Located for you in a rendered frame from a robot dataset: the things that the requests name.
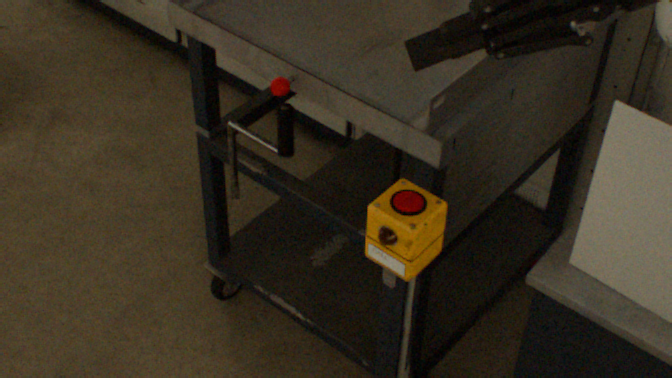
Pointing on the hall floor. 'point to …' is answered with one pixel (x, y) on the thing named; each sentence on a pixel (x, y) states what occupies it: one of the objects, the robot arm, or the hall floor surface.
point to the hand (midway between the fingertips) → (444, 43)
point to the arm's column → (578, 347)
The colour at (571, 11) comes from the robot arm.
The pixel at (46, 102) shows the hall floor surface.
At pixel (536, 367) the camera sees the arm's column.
